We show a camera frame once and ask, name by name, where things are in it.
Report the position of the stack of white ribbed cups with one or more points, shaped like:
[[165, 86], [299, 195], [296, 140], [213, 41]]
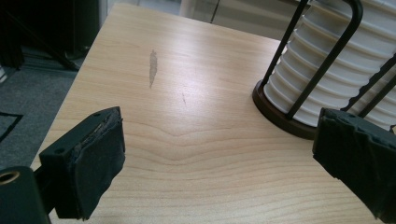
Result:
[[299, 62], [384, 109]]

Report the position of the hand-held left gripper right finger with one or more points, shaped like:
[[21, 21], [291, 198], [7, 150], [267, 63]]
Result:
[[358, 161]]

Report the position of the black tripod stand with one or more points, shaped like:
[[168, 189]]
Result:
[[57, 53]]

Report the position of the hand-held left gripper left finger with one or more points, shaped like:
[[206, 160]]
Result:
[[84, 165]]

